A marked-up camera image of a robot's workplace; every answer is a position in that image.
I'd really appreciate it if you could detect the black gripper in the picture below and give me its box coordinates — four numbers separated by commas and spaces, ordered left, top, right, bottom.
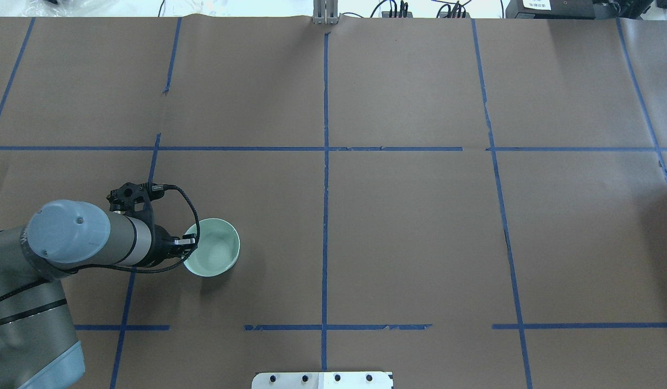
150, 225, 198, 265

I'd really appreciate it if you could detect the mint green bowl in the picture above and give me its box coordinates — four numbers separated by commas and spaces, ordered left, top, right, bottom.
184, 218, 240, 277

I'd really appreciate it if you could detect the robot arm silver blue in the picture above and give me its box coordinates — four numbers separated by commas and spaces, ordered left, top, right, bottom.
0, 200, 201, 388

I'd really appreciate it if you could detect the black desktop box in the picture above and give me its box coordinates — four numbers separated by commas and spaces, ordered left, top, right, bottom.
505, 0, 652, 20

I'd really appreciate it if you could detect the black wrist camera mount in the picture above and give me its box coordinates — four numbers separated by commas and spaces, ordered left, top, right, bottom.
106, 182, 165, 225

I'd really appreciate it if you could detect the white pedestal base plate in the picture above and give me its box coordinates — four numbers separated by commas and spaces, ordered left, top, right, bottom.
251, 371, 394, 388

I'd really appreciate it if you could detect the aluminium frame post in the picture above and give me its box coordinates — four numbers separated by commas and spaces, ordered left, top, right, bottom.
312, 0, 340, 25

